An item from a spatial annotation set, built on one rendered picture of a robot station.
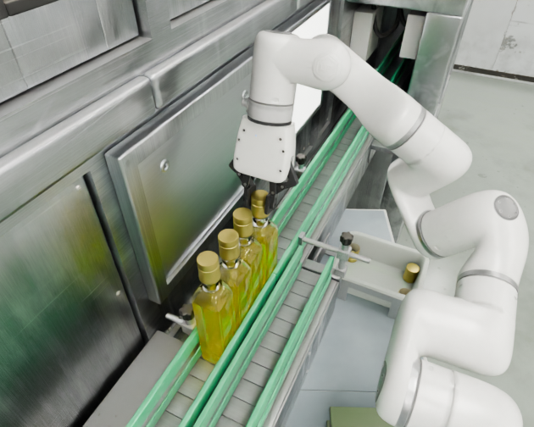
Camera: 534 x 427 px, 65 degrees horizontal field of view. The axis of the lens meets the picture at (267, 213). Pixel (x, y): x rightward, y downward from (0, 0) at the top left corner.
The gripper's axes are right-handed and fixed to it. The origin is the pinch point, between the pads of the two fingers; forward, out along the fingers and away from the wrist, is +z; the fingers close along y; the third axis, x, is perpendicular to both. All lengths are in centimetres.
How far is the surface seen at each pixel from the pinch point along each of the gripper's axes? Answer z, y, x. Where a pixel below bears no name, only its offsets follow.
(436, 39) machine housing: -26, 16, 93
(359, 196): 43, 1, 112
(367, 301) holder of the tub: 32.0, 22.0, 24.9
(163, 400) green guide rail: 31.4, -3.8, -23.9
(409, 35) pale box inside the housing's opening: -26, 6, 103
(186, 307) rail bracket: 18.5, -6.0, -14.1
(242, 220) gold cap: 1.2, 0.3, -7.3
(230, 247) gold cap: 3.6, 1.0, -12.5
